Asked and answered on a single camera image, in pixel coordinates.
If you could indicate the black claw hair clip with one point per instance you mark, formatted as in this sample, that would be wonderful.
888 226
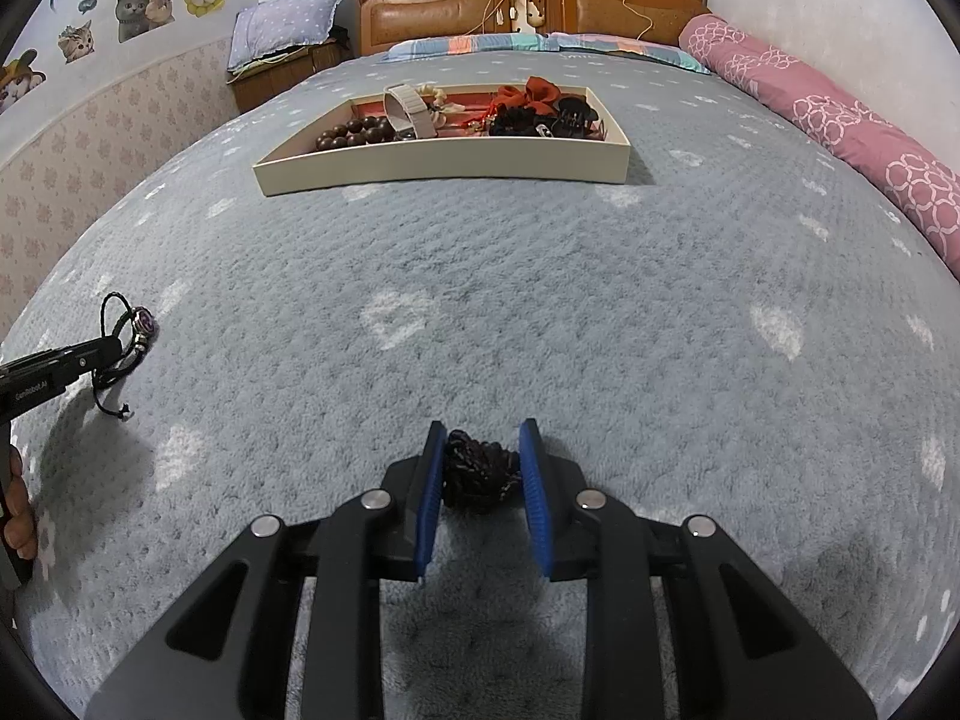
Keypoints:
574 120

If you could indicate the striped pastel pillow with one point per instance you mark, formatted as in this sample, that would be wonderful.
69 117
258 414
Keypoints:
637 52
465 46

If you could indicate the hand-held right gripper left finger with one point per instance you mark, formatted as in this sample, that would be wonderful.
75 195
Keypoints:
429 502

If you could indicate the tabby cat wall sticker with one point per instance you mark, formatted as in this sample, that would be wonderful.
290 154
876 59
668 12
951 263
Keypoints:
77 41

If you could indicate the red scrunchie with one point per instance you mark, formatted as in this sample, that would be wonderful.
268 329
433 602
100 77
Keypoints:
536 92

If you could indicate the black scrunchie with flower charm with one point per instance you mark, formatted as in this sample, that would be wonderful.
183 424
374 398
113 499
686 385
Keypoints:
517 120

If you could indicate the beige watch band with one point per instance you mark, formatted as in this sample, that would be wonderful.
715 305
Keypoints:
401 109

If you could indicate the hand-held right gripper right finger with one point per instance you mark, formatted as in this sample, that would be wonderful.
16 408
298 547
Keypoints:
534 502

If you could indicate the beige bow hair clip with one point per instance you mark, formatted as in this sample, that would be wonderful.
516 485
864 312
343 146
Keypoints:
442 101

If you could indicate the lavender dotted pillow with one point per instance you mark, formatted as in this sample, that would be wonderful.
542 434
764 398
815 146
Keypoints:
285 26

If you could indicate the hat cat wall sticker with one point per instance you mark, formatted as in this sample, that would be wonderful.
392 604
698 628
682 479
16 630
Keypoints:
19 82

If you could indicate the wooden nightstand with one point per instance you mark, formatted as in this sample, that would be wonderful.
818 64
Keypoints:
262 90

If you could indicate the grey cat wall sticker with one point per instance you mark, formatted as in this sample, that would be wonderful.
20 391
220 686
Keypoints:
135 15

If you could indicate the beige jewelry tray red lining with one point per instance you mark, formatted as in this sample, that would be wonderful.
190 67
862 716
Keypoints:
450 163

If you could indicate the person's left hand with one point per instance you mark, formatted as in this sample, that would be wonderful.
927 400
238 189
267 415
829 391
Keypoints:
19 517

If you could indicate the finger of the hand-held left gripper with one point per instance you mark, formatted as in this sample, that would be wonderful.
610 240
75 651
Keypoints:
90 356

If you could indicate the grey fleece blanket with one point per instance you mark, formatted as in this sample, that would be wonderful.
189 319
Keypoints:
600 315

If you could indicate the pink patterned bolster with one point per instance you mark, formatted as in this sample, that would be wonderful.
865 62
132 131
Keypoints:
825 112

